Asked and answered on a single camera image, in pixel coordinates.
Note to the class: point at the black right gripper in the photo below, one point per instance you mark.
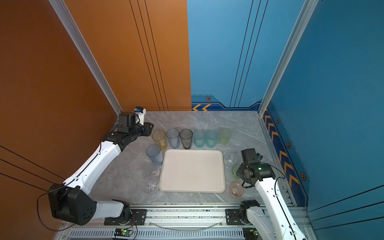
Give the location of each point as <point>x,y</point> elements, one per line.
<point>239,172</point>

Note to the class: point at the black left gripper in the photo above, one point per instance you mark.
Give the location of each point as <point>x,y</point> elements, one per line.
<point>148,129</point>

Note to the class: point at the green small glass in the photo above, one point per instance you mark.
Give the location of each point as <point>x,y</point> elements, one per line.
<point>234,171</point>

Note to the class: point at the clear small glass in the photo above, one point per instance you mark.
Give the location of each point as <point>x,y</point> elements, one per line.
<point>230,160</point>

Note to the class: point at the pink small glass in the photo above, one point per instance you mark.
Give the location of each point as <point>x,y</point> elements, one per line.
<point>236,190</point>

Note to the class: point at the light blue plastic cup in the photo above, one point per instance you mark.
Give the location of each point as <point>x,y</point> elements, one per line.
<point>154,153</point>

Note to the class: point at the clear dimpled cup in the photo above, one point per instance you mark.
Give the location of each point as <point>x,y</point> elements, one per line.
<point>152,170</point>

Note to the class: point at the clear faceted glass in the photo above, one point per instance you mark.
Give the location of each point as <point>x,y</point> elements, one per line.
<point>150,185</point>

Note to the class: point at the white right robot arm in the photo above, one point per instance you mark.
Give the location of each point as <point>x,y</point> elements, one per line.
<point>281,224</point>

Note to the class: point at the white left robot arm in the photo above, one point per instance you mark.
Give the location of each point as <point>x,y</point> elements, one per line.
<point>70,201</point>

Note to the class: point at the white rectangular tray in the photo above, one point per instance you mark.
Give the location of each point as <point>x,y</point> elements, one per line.
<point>193,171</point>

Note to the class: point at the yellow tall plastic cup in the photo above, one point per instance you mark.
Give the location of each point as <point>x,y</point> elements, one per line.
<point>160,139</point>

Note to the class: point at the light green tall cup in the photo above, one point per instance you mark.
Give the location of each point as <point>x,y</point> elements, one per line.
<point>224,136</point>

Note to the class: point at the blue-grey tall plastic cup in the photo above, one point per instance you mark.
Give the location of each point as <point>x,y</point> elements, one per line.
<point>173,136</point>

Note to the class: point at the teal tall cup right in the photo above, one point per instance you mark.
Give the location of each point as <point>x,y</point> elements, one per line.
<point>211,138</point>

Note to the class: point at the teal tall cup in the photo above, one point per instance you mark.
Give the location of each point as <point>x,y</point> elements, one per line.
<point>199,138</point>
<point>211,138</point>

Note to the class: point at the dark grey tall cup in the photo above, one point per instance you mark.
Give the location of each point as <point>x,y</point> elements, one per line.
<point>186,136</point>

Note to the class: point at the teal tall cup left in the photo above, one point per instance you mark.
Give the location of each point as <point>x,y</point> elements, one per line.
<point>199,138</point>

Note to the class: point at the right green circuit board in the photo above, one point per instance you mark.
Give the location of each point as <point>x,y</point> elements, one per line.
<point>250,234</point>

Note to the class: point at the green circuit board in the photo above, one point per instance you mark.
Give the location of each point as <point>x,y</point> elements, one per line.
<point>123,233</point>
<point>250,234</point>

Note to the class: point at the left green circuit board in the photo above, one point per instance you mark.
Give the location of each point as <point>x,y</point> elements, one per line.
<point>123,233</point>

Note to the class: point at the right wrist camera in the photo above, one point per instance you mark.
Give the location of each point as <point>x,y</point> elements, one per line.
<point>259,157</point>

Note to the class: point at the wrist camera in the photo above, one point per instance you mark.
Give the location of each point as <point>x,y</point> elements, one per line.
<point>140,115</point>
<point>259,157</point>

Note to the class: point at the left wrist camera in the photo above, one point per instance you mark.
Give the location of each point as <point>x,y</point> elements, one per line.
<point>140,115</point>

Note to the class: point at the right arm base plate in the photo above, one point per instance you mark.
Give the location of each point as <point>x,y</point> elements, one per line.
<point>233,217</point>

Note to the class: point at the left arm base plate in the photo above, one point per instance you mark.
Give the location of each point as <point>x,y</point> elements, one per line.
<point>137,217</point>

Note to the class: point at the aluminium frame rail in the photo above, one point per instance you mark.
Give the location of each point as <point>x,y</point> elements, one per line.
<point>191,216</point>

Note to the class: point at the left aluminium corner post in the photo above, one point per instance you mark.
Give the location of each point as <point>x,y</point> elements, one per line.
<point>75,34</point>

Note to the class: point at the aluminium corner post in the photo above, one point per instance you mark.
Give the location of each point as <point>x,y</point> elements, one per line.
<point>75,34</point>
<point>295,36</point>

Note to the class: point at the right aluminium corner post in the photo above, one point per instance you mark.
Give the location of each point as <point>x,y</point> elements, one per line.
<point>295,36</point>

